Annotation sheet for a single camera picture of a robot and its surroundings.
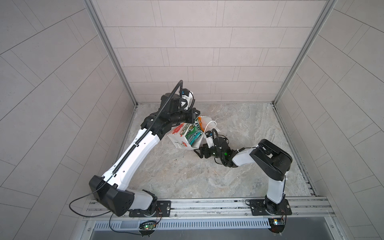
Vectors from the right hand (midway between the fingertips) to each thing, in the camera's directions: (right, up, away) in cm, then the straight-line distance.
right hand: (198, 148), depth 90 cm
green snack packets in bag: (-3, +10, -5) cm, 11 cm away
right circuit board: (+37, -30, -22) cm, 52 cm away
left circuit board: (-22, -28, -26) cm, 44 cm away
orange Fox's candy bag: (+2, +16, -3) cm, 16 cm away
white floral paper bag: (-11, +11, -10) cm, 19 cm away
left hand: (+3, +22, -23) cm, 32 cm away
